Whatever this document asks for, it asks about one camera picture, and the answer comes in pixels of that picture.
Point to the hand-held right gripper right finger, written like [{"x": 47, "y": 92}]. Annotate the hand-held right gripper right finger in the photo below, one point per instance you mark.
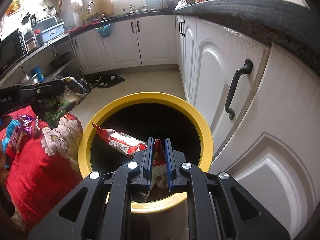
[{"x": 168, "y": 165}]

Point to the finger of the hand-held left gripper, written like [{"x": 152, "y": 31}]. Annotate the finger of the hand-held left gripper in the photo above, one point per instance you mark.
[{"x": 42, "y": 90}]

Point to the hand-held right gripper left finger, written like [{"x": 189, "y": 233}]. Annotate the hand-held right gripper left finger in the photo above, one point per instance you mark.
[{"x": 149, "y": 160}]

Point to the green patterned snack packet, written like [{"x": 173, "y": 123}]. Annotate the green patterned snack packet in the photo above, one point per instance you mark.
[{"x": 57, "y": 105}]

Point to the purple candy wrapper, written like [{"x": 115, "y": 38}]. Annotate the purple candy wrapper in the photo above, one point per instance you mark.
[{"x": 25, "y": 121}]

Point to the red snack packet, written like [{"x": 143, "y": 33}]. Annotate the red snack packet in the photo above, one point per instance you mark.
[{"x": 120, "y": 142}]

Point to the small dark snack wrapper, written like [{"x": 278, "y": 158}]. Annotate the small dark snack wrapper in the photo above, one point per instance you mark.
[{"x": 38, "y": 127}]

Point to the yellow rimmed trash bin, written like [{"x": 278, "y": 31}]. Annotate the yellow rimmed trash bin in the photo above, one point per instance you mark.
[{"x": 150, "y": 97}]

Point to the blue container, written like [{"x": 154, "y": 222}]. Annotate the blue container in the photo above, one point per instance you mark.
[{"x": 38, "y": 73}]

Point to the steel pot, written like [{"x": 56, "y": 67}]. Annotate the steel pot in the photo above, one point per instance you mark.
[{"x": 28, "y": 78}]

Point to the black pan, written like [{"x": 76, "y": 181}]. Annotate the black pan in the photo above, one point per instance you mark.
[{"x": 60, "y": 60}]

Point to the steel shelf table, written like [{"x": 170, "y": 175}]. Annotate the steel shelf table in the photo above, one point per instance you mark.
[{"x": 45, "y": 47}]

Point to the black microwave oven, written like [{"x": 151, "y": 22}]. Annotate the black microwave oven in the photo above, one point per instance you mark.
[{"x": 10, "y": 50}]

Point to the black blender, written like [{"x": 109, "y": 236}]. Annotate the black blender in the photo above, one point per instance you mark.
[{"x": 30, "y": 37}]

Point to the grey plastic storage box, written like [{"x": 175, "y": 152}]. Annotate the grey plastic storage box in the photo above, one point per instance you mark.
[{"x": 50, "y": 32}]

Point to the black floor mat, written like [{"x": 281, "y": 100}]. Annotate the black floor mat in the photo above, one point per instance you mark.
[{"x": 110, "y": 81}]

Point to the red floral cloth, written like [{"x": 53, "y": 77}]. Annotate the red floral cloth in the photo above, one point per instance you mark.
[{"x": 37, "y": 170}]

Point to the blue hanging bag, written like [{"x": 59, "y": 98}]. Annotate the blue hanging bag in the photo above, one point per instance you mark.
[{"x": 103, "y": 31}]

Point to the white round appliance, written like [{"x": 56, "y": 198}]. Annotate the white round appliance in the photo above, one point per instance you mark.
[{"x": 77, "y": 5}]

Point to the steel faucet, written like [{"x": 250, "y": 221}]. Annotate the steel faucet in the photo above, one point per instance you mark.
[{"x": 91, "y": 6}]

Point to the beige cutting board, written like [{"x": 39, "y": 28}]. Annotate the beige cutting board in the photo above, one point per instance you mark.
[{"x": 102, "y": 3}]

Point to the white plastic bag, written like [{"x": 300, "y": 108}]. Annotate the white plastic bag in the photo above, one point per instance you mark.
[{"x": 181, "y": 4}]

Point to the black stone countertop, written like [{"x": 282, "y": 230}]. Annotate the black stone countertop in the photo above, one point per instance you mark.
[{"x": 250, "y": 12}]

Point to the fruit wall poster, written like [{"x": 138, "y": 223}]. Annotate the fruit wall poster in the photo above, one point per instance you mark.
[{"x": 15, "y": 5}]

